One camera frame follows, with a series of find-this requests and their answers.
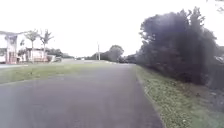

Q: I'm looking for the pole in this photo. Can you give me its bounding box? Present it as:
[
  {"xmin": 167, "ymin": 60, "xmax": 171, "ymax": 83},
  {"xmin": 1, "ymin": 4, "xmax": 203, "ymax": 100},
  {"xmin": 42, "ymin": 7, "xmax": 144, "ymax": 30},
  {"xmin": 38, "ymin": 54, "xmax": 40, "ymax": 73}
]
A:
[{"xmin": 96, "ymin": 41, "xmax": 101, "ymax": 62}]

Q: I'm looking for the grass verge beside bushes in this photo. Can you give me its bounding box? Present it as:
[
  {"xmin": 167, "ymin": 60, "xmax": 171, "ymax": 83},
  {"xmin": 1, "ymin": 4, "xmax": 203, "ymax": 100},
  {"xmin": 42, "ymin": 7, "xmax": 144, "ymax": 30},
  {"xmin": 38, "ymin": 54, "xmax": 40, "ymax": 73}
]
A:
[{"xmin": 134, "ymin": 64, "xmax": 224, "ymax": 128}]

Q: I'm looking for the row of dark trees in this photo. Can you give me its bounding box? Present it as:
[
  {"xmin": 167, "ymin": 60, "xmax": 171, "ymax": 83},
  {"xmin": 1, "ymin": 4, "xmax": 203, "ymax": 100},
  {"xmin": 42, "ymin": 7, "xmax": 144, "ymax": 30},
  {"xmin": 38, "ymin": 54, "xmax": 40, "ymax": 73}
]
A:
[{"xmin": 124, "ymin": 6, "xmax": 224, "ymax": 90}]

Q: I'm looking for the grass lawn beside path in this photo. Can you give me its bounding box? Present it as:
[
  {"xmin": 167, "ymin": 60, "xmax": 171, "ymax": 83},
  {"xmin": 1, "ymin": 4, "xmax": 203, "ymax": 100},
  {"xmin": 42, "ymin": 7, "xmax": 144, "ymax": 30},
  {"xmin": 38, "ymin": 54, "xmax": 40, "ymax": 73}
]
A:
[{"xmin": 0, "ymin": 61, "xmax": 111, "ymax": 85}]

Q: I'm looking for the grey asphalt path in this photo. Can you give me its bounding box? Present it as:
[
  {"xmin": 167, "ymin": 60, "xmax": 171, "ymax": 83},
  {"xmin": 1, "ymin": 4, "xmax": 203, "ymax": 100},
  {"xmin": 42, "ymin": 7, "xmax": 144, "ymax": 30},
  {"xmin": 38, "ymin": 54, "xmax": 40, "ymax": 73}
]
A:
[{"xmin": 0, "ymin": 61, "xmax": 165, "ymax": 128}]

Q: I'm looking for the palm tree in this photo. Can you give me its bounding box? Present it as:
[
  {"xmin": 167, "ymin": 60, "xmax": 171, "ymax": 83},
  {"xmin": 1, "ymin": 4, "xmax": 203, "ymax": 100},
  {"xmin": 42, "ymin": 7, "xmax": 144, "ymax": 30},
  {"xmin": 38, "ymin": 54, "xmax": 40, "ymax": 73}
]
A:
[
  {"xmin": 24, "ymin": 29, "xmax": 40, "ymax": 63},
  {"xmin": 39, "ymin": 29, "xmax": 54, "ymax": 62}
]

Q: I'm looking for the white two-storey house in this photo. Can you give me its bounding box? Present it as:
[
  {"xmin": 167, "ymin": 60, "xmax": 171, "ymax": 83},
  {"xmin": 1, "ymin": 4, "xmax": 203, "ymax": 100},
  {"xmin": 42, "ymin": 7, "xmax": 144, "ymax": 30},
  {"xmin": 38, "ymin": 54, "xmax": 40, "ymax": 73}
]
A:
[{"xmin": 0, "ymin": 30, "xmax": 56, "ymax": 65}]

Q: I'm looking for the round distant tree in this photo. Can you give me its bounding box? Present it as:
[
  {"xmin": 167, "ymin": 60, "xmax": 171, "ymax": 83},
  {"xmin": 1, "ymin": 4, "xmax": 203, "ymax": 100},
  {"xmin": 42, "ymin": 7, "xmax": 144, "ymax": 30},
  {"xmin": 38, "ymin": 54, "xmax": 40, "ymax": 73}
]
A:
[{"xmin": 108, "ymin": 44, "xmax": 125, "ymax": 63}]

